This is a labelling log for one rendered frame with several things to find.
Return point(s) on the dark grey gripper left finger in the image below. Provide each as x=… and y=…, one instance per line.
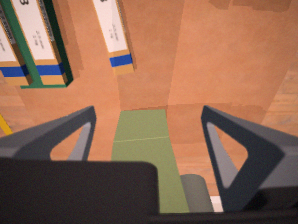
x=37, y=142

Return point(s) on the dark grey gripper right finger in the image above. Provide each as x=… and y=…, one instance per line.
x=272, y=159

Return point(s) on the brown cardboard pack with white e6013 label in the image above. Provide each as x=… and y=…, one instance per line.
x=36, y=28

